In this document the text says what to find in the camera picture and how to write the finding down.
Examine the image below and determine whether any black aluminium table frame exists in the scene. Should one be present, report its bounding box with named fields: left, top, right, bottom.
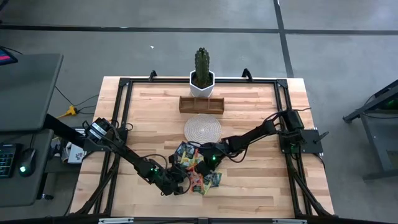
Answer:
left=70, top=76, right=335, bottom=218

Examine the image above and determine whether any white printed box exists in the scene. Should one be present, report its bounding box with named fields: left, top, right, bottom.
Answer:
left=60, top=141, right=88, bottom=165

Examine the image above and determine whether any yellow power plug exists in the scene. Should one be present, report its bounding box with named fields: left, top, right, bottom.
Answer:
left=57, top=105, right=78, bottom=119

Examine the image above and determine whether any grey metal cart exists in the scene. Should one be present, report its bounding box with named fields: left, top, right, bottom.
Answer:
left=342, top=79, right=398, bottom=182

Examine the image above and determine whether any grey keyboard shelf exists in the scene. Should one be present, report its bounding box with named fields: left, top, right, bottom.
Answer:
left=0, top=129, right=55, bottom=208

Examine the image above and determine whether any dark screen with red stripe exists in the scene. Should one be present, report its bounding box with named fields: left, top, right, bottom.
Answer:
left=0, top=46, right=19, bottom=67

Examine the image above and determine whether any silver bracket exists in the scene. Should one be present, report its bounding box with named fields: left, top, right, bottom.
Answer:
left=98, top=217, right=134, bottom=224
left=272, top=218, right=308, bottom=224

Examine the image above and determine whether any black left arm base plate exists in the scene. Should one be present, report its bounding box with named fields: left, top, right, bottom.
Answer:
left=82, top=136, right=128, bottom=154

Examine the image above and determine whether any silver green packet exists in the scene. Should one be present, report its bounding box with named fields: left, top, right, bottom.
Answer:
left=174, top=141, right=197, bottom=159

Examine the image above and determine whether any black keyboard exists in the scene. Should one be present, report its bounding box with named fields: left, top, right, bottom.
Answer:
left=0, top=142, right=18, bottom=180

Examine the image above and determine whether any black angled post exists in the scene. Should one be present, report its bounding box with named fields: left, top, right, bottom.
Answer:
left=43, top=113, right=90, bottom=149

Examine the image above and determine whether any wooden compartment tray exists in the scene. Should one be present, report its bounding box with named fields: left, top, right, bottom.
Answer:
left=178, top=95, right=225, bottom=115

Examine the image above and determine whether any round woven rope mat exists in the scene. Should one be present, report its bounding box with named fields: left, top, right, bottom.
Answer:
left=183, top=113, right=223, bottom=145

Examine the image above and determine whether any black computer mouse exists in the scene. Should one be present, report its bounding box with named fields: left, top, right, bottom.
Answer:
left=17, top=147, right=37, bottom=178

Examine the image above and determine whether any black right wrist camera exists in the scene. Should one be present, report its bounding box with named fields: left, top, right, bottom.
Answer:
left=195, top=161, right=213, bottom=177

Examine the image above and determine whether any grey desk top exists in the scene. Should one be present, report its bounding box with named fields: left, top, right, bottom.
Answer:
left=0, top=52, right=65, bottom=133

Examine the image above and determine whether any black floor cable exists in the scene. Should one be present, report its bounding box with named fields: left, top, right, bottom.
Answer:
left=54, top=85, right=100, bottom=108

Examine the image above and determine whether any tall green cactus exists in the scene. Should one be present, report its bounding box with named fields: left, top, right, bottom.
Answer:
left=194, top=47, right=211, bottom=90

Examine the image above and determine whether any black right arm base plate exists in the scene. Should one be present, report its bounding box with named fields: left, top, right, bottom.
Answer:
left=279, top=128, right=330, bottom=156

